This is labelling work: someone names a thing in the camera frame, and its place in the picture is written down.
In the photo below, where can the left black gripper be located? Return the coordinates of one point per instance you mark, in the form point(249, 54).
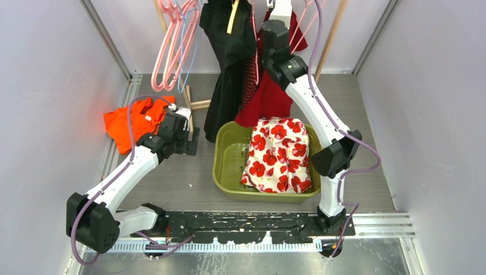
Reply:
point(188, 148)

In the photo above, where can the plain red garment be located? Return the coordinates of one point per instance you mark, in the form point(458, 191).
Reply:
point(269, 99)

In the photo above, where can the red poppy floral skirt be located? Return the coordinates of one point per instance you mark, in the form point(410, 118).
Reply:
point(278, 157)

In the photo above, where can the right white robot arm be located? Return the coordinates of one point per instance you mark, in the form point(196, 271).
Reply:
point(339, 144)

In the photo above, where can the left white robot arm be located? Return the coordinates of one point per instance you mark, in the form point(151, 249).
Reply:
point(93, 219)

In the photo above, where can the yellow wooden hanger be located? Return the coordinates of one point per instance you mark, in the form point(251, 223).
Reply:
point(235, 4)

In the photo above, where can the dark red polka dot garment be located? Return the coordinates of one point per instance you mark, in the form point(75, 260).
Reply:
point(251, 72)

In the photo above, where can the olive green plastic basket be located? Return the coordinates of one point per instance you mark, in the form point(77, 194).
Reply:
point(230, 155)

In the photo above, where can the black garment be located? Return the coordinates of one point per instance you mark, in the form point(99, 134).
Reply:
point(231, 51)

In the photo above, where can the orange garment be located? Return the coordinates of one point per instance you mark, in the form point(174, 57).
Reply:
point(146, 116)

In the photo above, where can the wooden clothes rack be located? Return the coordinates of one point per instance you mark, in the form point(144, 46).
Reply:
point(186, 92)

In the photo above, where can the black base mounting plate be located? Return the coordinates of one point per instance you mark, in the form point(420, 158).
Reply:
point(257, 228)

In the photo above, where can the empty pink hangers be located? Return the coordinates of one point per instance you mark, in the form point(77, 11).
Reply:
point(179, 34)

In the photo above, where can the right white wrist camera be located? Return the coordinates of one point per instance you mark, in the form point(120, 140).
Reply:
point(280, 9)

